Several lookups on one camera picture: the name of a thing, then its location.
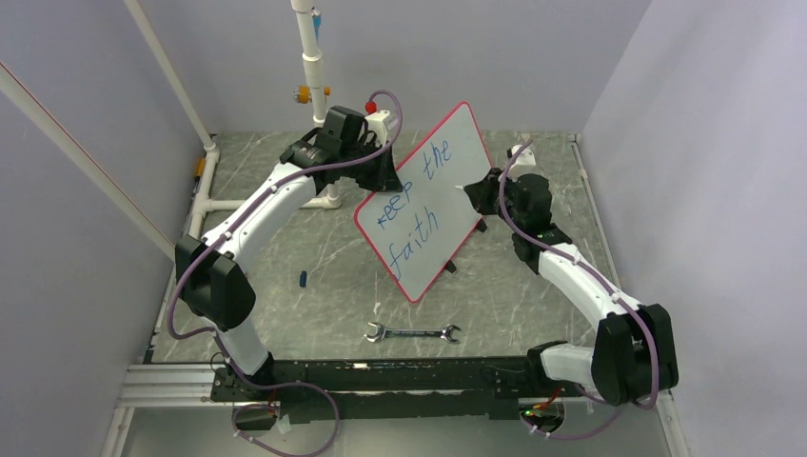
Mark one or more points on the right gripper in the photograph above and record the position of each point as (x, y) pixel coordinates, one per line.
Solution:
(482, 192)

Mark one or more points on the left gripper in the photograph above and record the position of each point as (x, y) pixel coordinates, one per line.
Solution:
(385, 179)

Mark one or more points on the pink framed whiteboard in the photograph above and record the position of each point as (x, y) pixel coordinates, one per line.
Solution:
(416, 231)

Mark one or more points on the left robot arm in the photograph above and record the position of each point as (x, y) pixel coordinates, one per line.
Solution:
(212, 269)

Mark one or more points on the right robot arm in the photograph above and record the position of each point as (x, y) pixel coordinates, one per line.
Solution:
(633, 358)

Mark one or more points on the silver open end wrench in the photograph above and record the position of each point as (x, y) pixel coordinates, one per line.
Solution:
(381, 332)

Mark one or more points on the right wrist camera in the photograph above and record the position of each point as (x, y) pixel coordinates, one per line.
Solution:
(523, 164)

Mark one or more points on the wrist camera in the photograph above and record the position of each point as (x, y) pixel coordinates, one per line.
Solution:
(384, 123)
(523, 164)

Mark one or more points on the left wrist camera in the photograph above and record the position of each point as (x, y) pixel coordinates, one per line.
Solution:
(384, 123)

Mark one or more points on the white PVC pipe frame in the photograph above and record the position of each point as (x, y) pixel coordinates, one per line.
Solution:
(12, 87)

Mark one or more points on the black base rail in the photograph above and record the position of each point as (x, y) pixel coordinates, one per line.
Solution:
(498, 388)

